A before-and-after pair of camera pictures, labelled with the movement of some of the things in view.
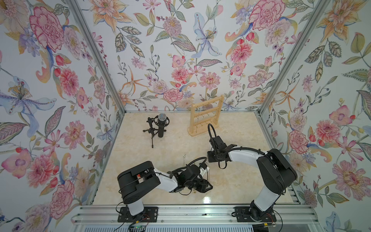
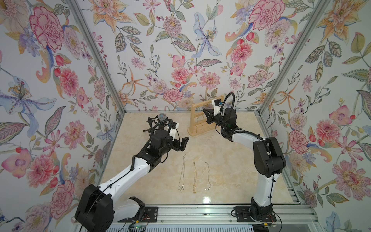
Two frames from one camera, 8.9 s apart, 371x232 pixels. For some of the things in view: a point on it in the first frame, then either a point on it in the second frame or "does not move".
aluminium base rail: [287, 214] does not move
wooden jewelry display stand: [204, 113] does not move
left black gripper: [203, 187] → [182, 146]
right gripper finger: [211, 157] → [208, 113]
